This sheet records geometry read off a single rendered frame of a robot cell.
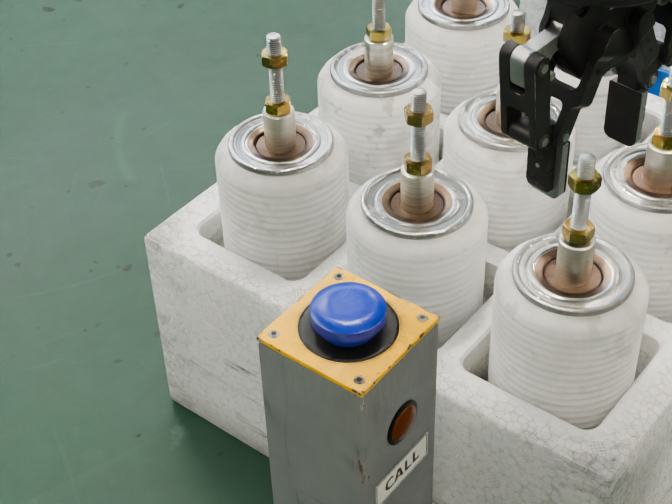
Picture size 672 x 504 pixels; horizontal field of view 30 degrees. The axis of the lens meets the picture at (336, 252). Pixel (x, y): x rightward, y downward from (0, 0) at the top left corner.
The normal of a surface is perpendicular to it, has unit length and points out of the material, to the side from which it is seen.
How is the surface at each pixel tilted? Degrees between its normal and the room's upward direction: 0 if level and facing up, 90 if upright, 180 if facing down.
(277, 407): 90
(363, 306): 0
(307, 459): 90
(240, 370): 90
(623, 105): 90
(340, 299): 0
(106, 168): 0
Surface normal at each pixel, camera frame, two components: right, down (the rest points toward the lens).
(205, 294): -0.61, 0.53
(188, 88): -0.03, -0.76
